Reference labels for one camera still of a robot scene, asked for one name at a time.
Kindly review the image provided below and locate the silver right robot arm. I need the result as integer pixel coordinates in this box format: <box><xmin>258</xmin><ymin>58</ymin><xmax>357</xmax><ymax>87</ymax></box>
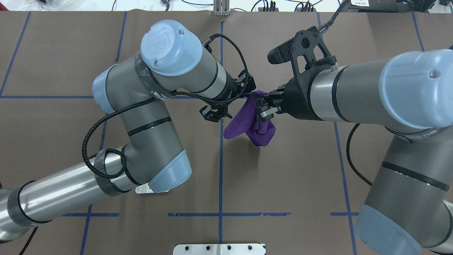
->
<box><xmin>257</xmin><ymin>49</ymin><xmax>452</xmax><ymax>255</ymax></box>

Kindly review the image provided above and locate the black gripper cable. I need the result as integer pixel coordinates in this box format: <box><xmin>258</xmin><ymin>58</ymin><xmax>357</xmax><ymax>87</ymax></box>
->
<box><xmin>317</xmin><ymin>0</ymin><xmax>374</xmax><ymax>187</ymax></box>

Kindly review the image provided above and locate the aluminium frame post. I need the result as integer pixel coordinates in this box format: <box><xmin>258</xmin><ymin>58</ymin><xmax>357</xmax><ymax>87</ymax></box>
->
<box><xmin>213</xmin><ymin>0</ymin><xmax>231</xmax><ymax>17</ymax></box>

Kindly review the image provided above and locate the black box device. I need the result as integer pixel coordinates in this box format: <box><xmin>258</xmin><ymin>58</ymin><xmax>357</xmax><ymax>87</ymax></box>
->
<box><xmin>341</xmin><ymin>0</ymin><xmax>436</xmax><ymax>13</ymax></box>

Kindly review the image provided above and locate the white wooden towel rack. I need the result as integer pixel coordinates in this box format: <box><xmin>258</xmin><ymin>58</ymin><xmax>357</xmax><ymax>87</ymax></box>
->
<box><xmin>135</xmin><ymin>184</ymin><xmax>154</xmax><ymax>194</ymax></box>

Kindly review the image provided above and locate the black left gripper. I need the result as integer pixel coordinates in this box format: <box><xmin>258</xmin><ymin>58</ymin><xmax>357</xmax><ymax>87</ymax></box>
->
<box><xmin>199</xmin><ymin>71</ymin><xmax>256</xmax><ymax>123</ymax></box>

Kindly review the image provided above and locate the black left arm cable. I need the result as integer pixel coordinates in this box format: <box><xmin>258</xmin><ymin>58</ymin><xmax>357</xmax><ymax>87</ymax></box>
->
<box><xmin>18</xmin><ymin>34</ymin><xmax>250</xmax><ymax>255</ymax></box>

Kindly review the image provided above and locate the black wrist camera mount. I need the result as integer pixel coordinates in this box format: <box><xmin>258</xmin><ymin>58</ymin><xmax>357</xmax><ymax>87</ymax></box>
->
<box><xmin>267</xmin><ymin>24</ymin><xmax>337</xmax><ymax>79</ymax></box>

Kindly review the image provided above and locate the purple towel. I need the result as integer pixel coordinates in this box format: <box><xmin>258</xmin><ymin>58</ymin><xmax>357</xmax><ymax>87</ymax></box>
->
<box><xmin>223</xmin><ymin>90</ymin><xmax>276</xmax><ymax>147</ymax></box>

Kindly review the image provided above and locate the white pedestal column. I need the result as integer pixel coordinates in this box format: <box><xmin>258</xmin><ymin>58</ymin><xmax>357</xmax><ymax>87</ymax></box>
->
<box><xmin>172</xmin><ymin>243</ymin><xmax>266</xmax><ymax>255</ymax></box>

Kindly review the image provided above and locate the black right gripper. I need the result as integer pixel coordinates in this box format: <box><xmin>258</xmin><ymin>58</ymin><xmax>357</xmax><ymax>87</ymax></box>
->
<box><xmin>256</xmin><ymin>71</ymin><xmax>322</xmax><ymax>123</ymax></box>

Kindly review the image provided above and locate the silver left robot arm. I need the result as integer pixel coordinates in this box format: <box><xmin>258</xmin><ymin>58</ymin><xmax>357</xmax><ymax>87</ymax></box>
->
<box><xmin>1</xmin><ymin>19</ymin><xmax>255</xmax><ymax>244</ymax></box>

